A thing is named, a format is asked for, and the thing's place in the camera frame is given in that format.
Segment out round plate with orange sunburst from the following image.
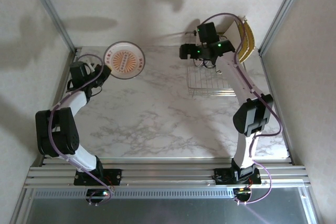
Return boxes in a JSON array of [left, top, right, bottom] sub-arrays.
[[103, 40, 145, 81]]

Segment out black controller board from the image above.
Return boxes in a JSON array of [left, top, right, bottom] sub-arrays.
[[233, 187, 253, 200], [86, 188, 111, 200]]

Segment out aluminium extrusion base rails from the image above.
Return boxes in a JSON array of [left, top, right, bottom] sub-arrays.
[[23, 157, 312, 189]]

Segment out grey metal sheet panel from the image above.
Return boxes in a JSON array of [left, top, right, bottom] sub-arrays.
[[26, 197, 316, 224]]

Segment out aluminium side rail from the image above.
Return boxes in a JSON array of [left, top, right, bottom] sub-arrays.
[[39, 47, 82, 167], [258, 48, 297, 166]]

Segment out chrome wire dish rack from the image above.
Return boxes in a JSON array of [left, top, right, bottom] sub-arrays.
[[184, 31, 238, 98]]

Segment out aluminium frame post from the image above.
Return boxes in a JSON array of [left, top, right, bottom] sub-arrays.
[[258, 0, 313, 55], [25, 0, 78, 53]]

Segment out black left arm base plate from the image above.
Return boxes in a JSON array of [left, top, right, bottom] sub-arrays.
[[73, 168, 123, 186]]

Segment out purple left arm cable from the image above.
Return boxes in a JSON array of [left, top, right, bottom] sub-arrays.
[[48, 55, 115, 206]]

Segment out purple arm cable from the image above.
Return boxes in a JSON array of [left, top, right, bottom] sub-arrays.
[[202, 13, 283, 205], [48, 55, 115, 206]]

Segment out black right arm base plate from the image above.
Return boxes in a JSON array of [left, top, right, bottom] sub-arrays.
[[213, 167, 262, 185]]

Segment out slotted grey cable duct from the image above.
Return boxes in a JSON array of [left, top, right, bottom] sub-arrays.
[[34, 189, 237, 199]]

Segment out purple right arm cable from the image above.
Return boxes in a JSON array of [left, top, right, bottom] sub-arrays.
[[202, 13, 283, 205]]

